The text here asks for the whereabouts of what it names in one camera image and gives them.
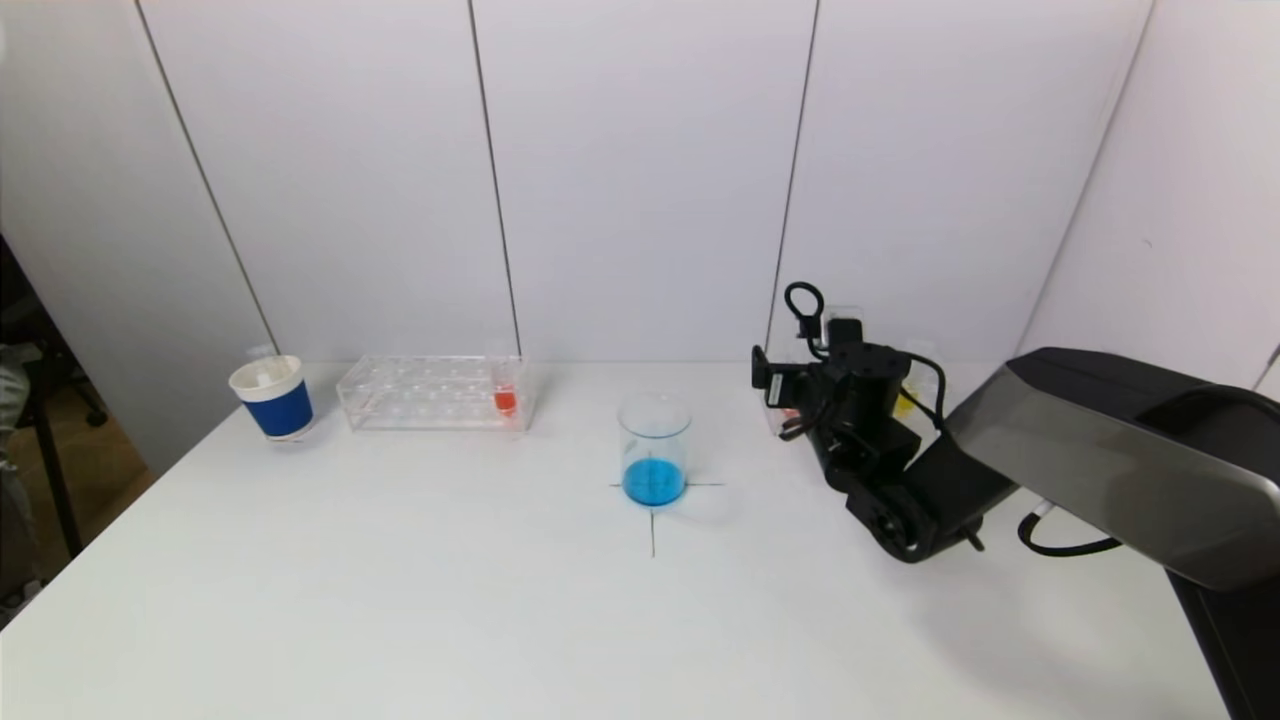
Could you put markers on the test tube with blue pigment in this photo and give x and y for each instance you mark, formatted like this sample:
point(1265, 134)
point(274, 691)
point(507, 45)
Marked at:
point(260, 365)

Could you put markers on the clear glass beaker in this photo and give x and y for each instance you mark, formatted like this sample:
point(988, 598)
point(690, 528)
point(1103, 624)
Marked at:
point(654, 480)

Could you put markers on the blue white paper cup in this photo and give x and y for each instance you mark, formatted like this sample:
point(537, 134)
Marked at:
point(280, 410)

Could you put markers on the white black sneaker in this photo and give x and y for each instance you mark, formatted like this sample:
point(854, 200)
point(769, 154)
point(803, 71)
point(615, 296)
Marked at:
point(15, 602)

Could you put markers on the test tube with red pigment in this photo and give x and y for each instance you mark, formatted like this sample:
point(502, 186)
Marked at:
point(790, 411)
point(505, 400)

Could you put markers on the test tube with yellow pigment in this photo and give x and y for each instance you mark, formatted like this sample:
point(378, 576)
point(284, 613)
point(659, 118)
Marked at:
point(906, 402)

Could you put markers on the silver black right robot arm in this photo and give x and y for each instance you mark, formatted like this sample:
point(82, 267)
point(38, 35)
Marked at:
point(1100, 460)

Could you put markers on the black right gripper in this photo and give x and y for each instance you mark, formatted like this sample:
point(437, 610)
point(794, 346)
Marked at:
point(771, 384)

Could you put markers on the clear acrylic test tube rack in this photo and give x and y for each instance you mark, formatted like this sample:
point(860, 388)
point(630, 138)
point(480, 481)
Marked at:
point(430, 400)
point(940, 385)

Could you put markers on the person in grey trousers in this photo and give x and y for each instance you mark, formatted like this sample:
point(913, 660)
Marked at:
point(12, 480)

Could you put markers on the black metal stand leg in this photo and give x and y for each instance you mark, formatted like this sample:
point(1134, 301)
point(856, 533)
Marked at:
point(60, 470)

